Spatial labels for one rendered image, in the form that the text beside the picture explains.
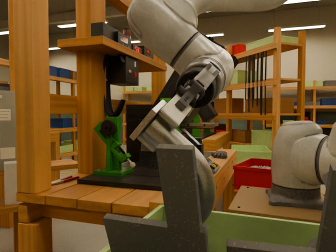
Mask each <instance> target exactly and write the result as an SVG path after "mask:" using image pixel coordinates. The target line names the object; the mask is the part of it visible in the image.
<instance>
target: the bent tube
mask: <svg viewBox="0 0 336 252"><path fill-rule="evenodd" d="M166 104H167V102H165V101H164V100H161V101H160V102H159V103H158V104H157V105H156V106H155V107H154V108H153V109H151V111H150V112H149V113H148V114H147V116H146V117H145V118H144V119H143V120H142V122H141V123H140V124H139V125H138V126H137V128H136V129H135V130H134V131H133V133H132V134H131V135H130V136H129V137H130V138H131V139H132V140H133V141H134V140H135V139H136V138H137V137H138V136H139V135H140V134H141V133H142V132H143V133H144V132H145V133H147V134H148V135H149V136H150V137H151V138H152V139H153V140H154V141H156V142H157V143H158V144H169V145H180V144H181V145H193V144H192V143H191V142H190V141H189V140H188V139H186V138H185V137H184V136H183V135H182V134H181V133H180V132H179V131H177V130H176V129H175V128H173V127H172V126H171V125H170V124H169V123H168V122H167V121H166V120H164V119H163V118H162V117H161V116H160V115H159V113H158V112H159V111H160V110H161V109H162V108H163V107H164V106H165V105H166ZM194 147H195V146H194ZM195 157H196V158H197V159H198V160H199V161H200V162H201V163H200V165H199V167H198V169H197V178H198V189H199V199H200V210H201V220H202V224H203V223H204V222H205V221H206V219H207V218H208V217H209V215H210V214H211V212H212V210H213V207H214V204H215V200H216V183H215V178H214V175H213V172H212V169H211V167H210V165H209V163H208V162H207V160H206V159H205V157H204V156H203V154H202V153H201V152H200V151H199V150H198V149H197V148H196V147H195Z"/></svg>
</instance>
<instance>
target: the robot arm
mask: <svg viewBox="0 0 336 252"><path fill-rule="evenodd" d="M287 1H288V0H132V2H131V3H130V5H129V7H128V10H127V19H128V24H129V26H130V28H131V30H132V31H133V33H134V34H135V35H136V37H137V38H138V39H139V40H140V41H141V42H142V43H143V44H144V45H145V46H146V47H147V48H148V49H149V50H150V51H151V52H152V53H153V54H154V55H156V56H157V57H158V58H159V59H161V60H162V61H164V62H166V63H167V64H168V65H170V66H171V67H172V68H173V69H174V70H175V71H176V72H177V73H178V74H179V75H180V76H179V78H178V80H177V82H176V95H175V96H174V97H173V98H172V99H171V100H170V101H169V102H168V103H167V104H166V105H165V106H164V107H163V108H162V109H161V110H160V111H159V112H158V114H159V115H160V116H161V117H162V118H163V119H164V120H166V121H167V122H168V123H169V124H170V125H171V126H172V127H173V128H174V129H175V128H177V127H178V126H179V125H180V123H181V122H182V121H183V119H184V118H185V117H186V115H187V114H188V113H189V112H190V110H191V109H192V108H195V109H197V108H202V107H204V106H206V105H207V104H209V103H211V102H213V101H214V100H215V99H216V98H217V97H218V96H219V94H220V93H221V92H223V91H224V90H225V89H226V88H227V87H228V85H229V84H230V82H231V80H232V78H233V74H234V61H233V59H232V57H231V55H230V54H229V53H228V52H227V51H226V50H225V49H223V48H222V47H221V46H219V45H217V44H215V43H213V42H212V41H210V40H209V39H207V38H206V37H205V36H203V35H202V34H201V33H200V32H198V31H197V30H196V28H197V26H198V15H200V14H202V13H205V12H263V11H269V10H272V9H275V8H277V7H279V6H281V5H283V4H284V3H286V2H287ZM137 139H138V140H139V141H140V142H141V143H142V144H144V145H145V146H146V147H147V148H148V149H149V150H150V151H151V152H154V151H155V150H156V147H157V146H158V143H157V142H156V141H154V140H153V139H152V138H151V137H150V136H149V135H148V134H147V133H145V132H142V133H141V134H140V135H139V136H138V137H137ZM330 164H336V122H335V123H334V124H333V126H332V129H331V132H330V135H329V136H328V135H325V134H323V129H322V128H321V127H320V126H319V125H318V124H316V123H314V122H313V121H310V120H301V121H288V122H284V123H283V124H282V126H280V127H279V129H278V131H277V133H276V135H275V138H274V141H273V145H272V153H271V188H267V189H265V193H266V194H268V197H269V200H268V204H269V205H270V206H281V207H294V208H305V209H316V210H323V204H324V200H323V199H322V197H321V185H324V181H323V178H322V175H324V174H325V173H327V172H329V168H330Z"/></svg>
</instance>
